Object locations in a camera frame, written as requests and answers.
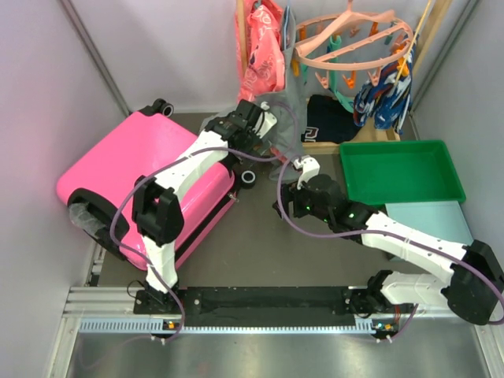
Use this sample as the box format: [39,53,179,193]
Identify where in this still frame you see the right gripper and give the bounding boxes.
[273,180,333,224]

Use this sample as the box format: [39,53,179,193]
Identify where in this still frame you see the pink hard-shell suitcase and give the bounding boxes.
[55,98,257,272]

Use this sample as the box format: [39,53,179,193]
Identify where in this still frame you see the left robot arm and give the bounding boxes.
[132,100,277,313]

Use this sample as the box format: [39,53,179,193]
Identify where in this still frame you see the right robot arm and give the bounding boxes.
[275,174,503,325]

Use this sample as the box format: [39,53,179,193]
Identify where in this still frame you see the grey hanging garment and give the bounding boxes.
[252,7,307,158]

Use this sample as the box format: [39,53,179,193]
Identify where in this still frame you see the green plastic tray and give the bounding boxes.
[339,140,466,206]

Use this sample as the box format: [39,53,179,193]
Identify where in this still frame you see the dark navy folded garment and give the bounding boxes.
[301,94,361,144]

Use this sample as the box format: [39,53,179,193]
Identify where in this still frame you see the wooden clothes rack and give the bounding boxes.
[235,1,452,154]

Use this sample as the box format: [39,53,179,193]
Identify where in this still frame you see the coral patterned jacket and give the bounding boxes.
[235,1,286,102]

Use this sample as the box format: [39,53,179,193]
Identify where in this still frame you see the blue white patterned garment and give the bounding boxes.
[353,41,417,135]

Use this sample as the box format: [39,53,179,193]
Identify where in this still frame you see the light blue plastic tray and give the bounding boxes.
[385,201,473,245]

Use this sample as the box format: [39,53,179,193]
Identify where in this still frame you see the teal round clothes hanger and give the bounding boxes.
[297,25,395,115]

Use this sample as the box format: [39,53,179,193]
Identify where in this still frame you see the pink round clothes hanger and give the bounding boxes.
[295,1,417,89]

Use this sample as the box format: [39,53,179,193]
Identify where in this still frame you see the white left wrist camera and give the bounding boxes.
[254,102,277,139]

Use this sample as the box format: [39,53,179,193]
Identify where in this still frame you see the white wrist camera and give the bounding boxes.
[254,102,277,139]
[293,155,320,190]

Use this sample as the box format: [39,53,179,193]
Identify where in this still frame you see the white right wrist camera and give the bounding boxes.
[293,155,320,190]

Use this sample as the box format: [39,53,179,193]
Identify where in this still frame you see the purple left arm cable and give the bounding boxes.
[109,101,298,343]

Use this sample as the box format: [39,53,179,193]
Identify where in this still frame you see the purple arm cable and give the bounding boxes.
[271,156,504,343]
[109,101,298,343]

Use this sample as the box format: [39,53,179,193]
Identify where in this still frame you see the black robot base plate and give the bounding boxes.
[133,285,417,328]

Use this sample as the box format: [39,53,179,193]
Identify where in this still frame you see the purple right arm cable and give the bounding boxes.
[271,156,504,343]

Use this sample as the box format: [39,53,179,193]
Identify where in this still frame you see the aluminium rail frame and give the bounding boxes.
[46,285,504,378]

